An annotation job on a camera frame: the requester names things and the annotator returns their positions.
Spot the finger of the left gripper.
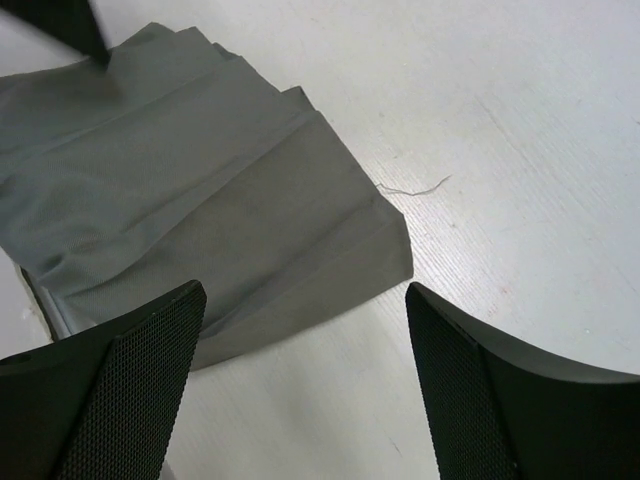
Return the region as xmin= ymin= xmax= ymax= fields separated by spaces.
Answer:
xmin=1 ymin=0 xmax=111 ymax=64

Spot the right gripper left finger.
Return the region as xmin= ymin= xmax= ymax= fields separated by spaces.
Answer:
xmin=1 ymin=280 xmax=207 ymax=479

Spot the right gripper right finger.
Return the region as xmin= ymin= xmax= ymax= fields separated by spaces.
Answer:
xmin=405 ymin=282 xmax=639 ymax=479

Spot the grey pleated skirt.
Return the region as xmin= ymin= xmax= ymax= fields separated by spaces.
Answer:
xmin=1 ymin=23 xmax=413 ymax=369

